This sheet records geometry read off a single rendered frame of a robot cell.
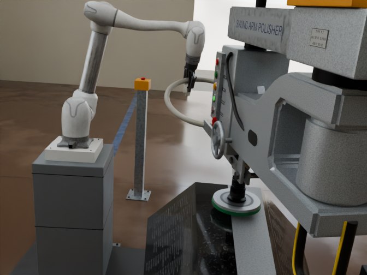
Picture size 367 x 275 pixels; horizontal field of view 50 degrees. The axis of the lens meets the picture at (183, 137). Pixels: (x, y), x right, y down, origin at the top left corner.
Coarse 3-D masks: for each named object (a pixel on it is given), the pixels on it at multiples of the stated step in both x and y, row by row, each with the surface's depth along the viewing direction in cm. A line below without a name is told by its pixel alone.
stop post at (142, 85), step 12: (144, 84) 324; (144, 96) 330; (144, 108) 333; (144, 120) 336; (144, 132) 340; (144, 144) 344; (144, 156) 350; (144, 168) 357; (132, 192) 367; (144, 192) 368
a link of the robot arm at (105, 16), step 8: (88, 8) 215; (96, 8) 214; (104, 8) 215; (112, 8) 217; (88, 16) 217; (96, 16) 216; (104, 16) 215; (112, 16) 216; (104, 24) 219; (112, 24) 218
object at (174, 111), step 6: (186, 78) 242; (198, 78) 244; (204, 78) 245; (174, 84) 235; (180, 84) 239; (168, 90) 229; (168, 96) 224; (168, 102) 219; (168, 108) 218; (174, 108) 216; (174, 114) 214; (180, 114) 212; (186, 120) 211; (192, 120) 210; (198, 126) 210
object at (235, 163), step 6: (204, 120) 208; (204, 126) 208; (210, 126) 199; (210, 132) 197; (228, 156) 169; (234, 156) 162; (234, 162) 161; (234, 168) 161; (246, 168) 151; (234, 174) 150; (246, 174) 148; (252, 174) 150; (246, 180) 148
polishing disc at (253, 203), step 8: (216, 192) 181; (224, 192) 182; (248, 192) 184; (216, 200) 173; (224, 200) 174; (248, 200) 176; (256, 200) 176; (224, 208) 168; (232, 208) 167; (240, 208) 168; (248, 208) 168; (256, 208) 170
